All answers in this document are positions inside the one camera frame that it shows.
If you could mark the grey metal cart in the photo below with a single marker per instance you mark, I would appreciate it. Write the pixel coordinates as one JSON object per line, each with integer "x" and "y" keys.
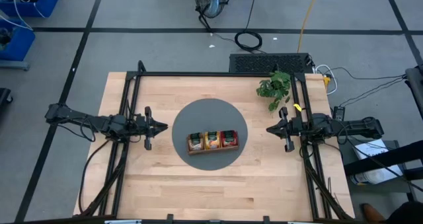
{"x": 370, "y": 192}

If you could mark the person's leg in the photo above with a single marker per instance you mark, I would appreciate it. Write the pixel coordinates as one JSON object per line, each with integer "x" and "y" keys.
{"x": 406, "y": 214}

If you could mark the grey metal base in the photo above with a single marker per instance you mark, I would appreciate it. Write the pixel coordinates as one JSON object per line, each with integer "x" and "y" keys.
{"x": 13, "y": 65}

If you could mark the potted green plant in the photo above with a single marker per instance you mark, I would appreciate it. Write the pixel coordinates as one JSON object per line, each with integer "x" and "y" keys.
{"x": 276, "y": 87}

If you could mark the red strawberry tea packet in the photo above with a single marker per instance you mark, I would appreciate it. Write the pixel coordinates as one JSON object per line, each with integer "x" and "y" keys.
{"x": 229, "y": 138}

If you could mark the blue plastic bin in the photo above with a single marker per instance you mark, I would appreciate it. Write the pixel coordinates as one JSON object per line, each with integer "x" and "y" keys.
{"x": 43, "y": 6}
{"x": 20, "y": 42}

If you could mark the black power adapter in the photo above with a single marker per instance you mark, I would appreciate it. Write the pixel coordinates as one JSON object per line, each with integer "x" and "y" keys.
{"x": 338, "y": 112}

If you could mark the white printed booklet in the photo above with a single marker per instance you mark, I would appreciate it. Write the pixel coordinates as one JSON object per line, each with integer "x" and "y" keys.
{"x": 376, "y": 177}

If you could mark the black floor fan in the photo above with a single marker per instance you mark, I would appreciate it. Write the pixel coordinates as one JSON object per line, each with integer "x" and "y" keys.
{"x": 211, "y": 2}

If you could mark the orange mango tea packet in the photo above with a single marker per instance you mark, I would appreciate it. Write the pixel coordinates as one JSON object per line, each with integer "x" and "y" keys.
{"x": 212, "y": 140}

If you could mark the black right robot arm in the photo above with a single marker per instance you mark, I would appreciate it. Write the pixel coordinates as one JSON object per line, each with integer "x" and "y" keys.
{"x": 357, "y": 127}

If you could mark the beige vanilla tea packet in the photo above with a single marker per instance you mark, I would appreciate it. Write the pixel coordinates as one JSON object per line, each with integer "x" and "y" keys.
{"x": 195, "y": 142}

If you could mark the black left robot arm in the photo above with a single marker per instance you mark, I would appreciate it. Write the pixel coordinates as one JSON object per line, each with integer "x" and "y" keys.
{"x": 86, "y": 121}

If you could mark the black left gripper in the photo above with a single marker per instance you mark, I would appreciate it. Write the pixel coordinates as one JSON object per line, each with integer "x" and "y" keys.
{"x": 143, "y": 127}

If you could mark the wooden three-compartment tray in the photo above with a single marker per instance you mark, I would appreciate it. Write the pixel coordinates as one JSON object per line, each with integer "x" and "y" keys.
{"x": 213, "y": 151}

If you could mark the black metal beam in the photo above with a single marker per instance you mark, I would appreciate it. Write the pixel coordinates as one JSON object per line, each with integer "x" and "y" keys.
{"x": 383, "y": 158}

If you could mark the round grey woven placemat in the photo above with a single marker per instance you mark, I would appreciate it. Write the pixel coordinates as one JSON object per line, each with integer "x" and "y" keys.
{"x": 208, "y": 115}

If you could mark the thin dark rod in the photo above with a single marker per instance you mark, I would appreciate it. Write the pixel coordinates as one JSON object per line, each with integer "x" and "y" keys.
{"x": 329, "y": 186}

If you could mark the black table clamp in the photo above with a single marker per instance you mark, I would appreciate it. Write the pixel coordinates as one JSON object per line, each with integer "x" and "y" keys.
{"x": 266, "y": 219}
{"x": 170, "y": 218}

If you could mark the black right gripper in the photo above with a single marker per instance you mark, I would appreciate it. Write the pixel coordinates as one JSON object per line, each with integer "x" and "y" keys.
{"x": 294, "y": 128}

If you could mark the black vented computer case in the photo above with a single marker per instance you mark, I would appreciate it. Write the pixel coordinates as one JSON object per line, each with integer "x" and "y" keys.
{"x": 267, "y": 63}

